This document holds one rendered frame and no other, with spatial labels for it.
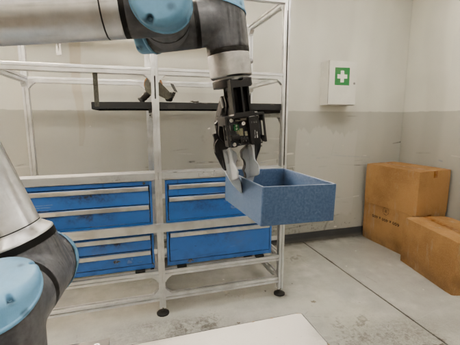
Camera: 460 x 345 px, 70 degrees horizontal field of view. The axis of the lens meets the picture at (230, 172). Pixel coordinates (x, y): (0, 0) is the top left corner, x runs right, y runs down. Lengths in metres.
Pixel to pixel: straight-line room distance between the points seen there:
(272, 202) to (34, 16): 0.42
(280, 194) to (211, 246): 1.67
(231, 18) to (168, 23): 0.18
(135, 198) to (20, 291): 1.54
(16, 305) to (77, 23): 0.38
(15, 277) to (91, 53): 2.45
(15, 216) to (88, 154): 2.24
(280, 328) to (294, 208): 0.46
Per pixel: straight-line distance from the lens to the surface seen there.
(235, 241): 2.25
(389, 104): 3.86
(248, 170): 0.63
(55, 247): 0.68
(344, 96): 3.35
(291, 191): 0.58
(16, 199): 0.67
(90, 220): 2.09
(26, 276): 0.57
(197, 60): 2.94
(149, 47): 0.59
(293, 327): 0.99
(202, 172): 2.05
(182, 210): 2.10
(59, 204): 2.09
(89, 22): 0.47
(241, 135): 0.58
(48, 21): 0.48
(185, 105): 2.02
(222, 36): 0.58
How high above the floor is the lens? 1.26
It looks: 9 degrees down
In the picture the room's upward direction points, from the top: straight up
